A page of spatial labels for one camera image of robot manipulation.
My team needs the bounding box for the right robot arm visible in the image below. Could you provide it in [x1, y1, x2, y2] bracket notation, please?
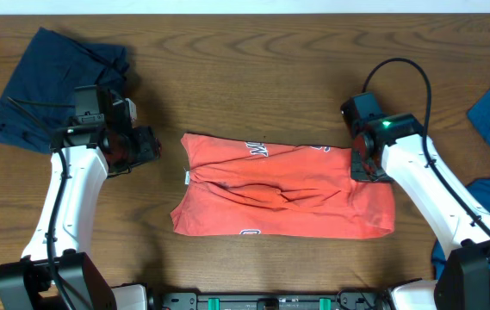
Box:
[341, 92, 490, 310]

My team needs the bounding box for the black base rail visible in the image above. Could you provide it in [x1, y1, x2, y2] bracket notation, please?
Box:
[149, 290, 393, 310]

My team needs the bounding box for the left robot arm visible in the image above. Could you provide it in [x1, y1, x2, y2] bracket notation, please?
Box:
[0, 85, 161, 309]

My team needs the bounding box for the folded dark navy garment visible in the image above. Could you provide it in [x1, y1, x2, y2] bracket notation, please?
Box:
[0, 28, 129, 154]

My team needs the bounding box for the red t-shirt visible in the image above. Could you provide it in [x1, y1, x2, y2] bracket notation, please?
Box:
[171, 133, 395, 239]

